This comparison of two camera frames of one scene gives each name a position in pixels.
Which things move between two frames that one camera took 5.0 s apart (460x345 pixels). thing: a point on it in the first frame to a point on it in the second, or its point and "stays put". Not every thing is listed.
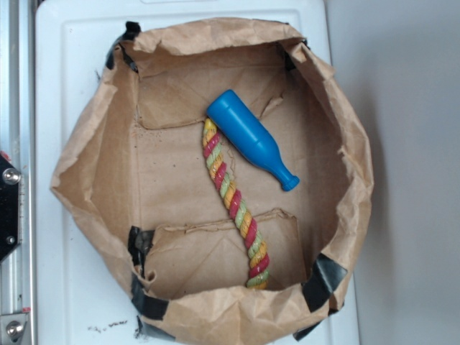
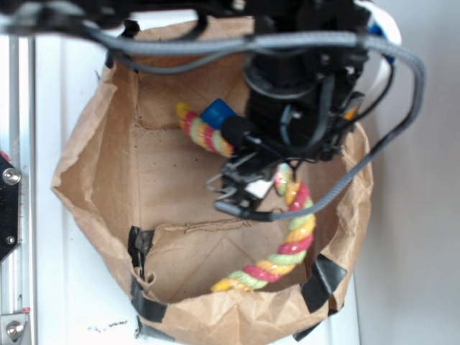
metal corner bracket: (11, 328) stays put
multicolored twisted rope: (258, 267) to (259, 274)
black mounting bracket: (10, 178) stays put
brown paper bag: (131, 169) stays put
